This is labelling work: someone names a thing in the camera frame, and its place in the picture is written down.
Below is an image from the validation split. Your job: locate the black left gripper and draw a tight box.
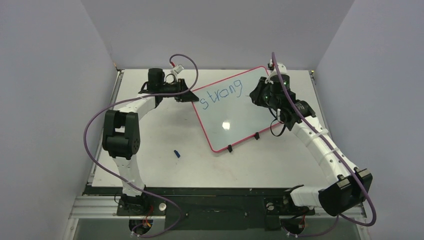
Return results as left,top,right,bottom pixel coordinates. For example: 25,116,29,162
159,79,199,103

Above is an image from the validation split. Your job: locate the pink framed whiteboard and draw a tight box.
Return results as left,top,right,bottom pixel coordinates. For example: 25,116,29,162
192,66,279,153

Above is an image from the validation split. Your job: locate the blue marker cap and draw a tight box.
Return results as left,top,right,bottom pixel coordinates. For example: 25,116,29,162
173,150,181,158

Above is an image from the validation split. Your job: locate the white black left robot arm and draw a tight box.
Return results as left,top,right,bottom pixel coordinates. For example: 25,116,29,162
102,64,199,215

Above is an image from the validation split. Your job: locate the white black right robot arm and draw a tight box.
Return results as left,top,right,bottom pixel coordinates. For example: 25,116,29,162
249,74,373,217

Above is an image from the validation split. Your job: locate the black left whiteboard foot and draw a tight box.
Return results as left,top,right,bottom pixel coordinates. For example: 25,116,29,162
227,144,233,153

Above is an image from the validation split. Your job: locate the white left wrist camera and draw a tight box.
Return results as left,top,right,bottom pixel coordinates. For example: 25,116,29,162
170,64,184,76

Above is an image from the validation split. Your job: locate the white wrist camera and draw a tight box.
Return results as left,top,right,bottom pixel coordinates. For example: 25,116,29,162
170,64,184,76
265,59,288,83

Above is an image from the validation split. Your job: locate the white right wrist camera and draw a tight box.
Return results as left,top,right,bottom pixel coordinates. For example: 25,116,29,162
265,59,288,83

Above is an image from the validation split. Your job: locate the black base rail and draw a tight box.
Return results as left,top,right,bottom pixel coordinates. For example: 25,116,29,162
82,185,349,232

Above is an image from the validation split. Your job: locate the aluminium frame rail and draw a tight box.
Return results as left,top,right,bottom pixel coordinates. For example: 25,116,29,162
69,196,367,220

